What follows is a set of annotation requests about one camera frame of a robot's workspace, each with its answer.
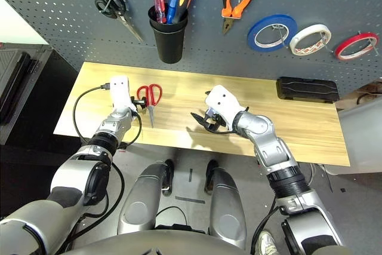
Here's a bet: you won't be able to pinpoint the black plastic cup holder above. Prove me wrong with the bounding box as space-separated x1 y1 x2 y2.
148 4 189 64

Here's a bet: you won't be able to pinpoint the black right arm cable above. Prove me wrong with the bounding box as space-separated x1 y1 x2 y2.
250 198 281 255

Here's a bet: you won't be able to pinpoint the silver robot leg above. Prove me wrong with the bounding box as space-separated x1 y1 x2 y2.
117 159 174 235
204 159 248 250

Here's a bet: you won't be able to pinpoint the blue handled screwdriver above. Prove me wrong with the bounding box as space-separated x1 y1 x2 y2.
166 0 180 24

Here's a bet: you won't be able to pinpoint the metal peg hook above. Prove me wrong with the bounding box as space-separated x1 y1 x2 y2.
356 30 381 57
321 30 334 53
271 24 289 48

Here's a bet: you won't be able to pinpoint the thin red tape roll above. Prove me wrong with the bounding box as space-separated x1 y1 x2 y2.
334 32 380 61

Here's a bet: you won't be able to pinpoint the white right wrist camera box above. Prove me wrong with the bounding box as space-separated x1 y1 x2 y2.
205 84 249 127

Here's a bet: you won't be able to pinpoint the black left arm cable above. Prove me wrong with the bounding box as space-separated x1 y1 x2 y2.
72 84 143 148

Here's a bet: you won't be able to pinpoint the silver robot right leg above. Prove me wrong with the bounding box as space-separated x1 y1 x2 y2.
204 159 248 250

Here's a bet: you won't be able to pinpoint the black plastic tool case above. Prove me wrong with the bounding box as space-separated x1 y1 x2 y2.
276 76 340 104

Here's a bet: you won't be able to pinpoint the grey robot torso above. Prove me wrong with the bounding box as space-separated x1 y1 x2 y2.
62 229 248 255

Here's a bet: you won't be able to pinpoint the silver robot left leg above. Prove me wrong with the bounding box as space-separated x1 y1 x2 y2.
117 159 174 235

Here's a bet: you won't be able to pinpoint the black waist cable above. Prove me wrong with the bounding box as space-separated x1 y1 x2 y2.
155 206 189 229

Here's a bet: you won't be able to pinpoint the long dark floor tape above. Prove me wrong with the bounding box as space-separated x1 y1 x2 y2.
175 195 206 204

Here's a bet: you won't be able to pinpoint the orange black needle-nose pliers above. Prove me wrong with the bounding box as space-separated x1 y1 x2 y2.
221 0 259 35

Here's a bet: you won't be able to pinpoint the large black ribbed case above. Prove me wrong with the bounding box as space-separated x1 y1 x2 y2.
0 42 53 145

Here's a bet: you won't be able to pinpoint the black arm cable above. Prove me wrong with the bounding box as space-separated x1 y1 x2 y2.
250 198 281 255
72 84 143 148

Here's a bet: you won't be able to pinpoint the grey white sneaker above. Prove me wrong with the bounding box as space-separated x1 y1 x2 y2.
258 230 280 255

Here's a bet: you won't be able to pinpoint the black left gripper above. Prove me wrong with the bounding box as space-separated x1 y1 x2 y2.
130 95 148 110

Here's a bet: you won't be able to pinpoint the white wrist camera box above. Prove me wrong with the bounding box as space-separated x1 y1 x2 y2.
109 75 135 109
205 84 249 127

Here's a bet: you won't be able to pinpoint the white tape roll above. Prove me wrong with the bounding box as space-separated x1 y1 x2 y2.
289 24 332 56

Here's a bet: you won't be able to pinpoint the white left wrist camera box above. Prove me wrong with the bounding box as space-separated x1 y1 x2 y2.
109 75 135 109

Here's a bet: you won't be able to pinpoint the red handled scissors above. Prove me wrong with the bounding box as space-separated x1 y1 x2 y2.
136 84 164 129

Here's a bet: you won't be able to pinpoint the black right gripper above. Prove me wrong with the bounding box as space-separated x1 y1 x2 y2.
190 106 229 133

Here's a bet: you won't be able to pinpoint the blue tape roll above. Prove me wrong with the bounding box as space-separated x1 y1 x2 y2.
247 14 298 52

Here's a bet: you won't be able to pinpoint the brown cardboard box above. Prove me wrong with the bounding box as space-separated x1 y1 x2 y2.
338 79 382 111

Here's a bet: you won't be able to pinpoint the black handled scissors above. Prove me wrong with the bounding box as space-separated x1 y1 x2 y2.
94 0 144 43

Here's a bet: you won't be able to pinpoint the white plastic bin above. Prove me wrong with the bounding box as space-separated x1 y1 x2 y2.
337 99 382 175

